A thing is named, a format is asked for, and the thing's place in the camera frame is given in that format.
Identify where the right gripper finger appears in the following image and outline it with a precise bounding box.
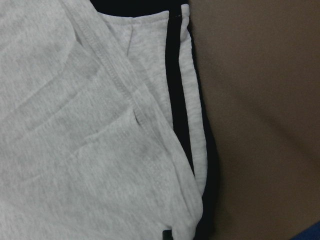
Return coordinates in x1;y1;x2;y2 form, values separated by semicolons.
162;229;173;240

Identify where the grey t-shirt with cartoon print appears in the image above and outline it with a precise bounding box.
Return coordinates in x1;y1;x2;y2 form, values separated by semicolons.
0;0;219;240

